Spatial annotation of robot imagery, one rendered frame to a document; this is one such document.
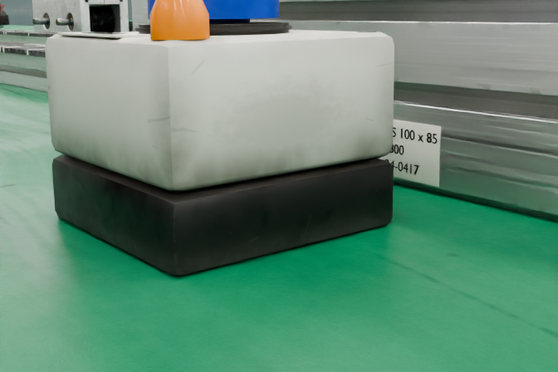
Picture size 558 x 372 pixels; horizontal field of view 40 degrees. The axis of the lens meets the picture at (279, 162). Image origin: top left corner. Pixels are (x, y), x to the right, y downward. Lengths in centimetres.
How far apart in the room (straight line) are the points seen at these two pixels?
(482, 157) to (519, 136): 2
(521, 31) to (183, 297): 14
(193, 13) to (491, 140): 12
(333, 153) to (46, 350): 10
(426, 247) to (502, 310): 5
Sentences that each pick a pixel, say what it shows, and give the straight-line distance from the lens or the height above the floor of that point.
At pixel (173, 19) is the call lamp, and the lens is 19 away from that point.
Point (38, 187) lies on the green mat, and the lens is 32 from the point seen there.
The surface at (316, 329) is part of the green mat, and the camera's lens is 17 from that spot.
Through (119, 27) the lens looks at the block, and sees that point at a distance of 141.
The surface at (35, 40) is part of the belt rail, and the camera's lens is 123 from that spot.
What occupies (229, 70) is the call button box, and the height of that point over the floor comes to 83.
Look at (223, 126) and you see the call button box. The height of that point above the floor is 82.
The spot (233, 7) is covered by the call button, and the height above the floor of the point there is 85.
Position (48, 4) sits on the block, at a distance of 151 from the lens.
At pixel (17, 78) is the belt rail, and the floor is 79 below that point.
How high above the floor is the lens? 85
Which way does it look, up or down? 11 degrees down
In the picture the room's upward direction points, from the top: 1 degrees counter-clockwise
